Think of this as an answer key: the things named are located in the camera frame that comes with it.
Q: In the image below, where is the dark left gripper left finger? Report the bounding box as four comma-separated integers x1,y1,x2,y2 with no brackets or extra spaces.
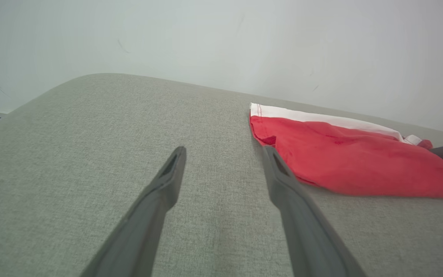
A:
80,146,188,277

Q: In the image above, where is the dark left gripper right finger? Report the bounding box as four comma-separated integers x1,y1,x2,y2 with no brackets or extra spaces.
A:
262,145,366,277

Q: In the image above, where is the red garment with white band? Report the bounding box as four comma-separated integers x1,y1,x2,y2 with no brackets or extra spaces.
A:
249,102,443,199

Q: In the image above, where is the grey fabric sofa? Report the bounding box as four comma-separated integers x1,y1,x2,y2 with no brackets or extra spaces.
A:
0,73,443,277

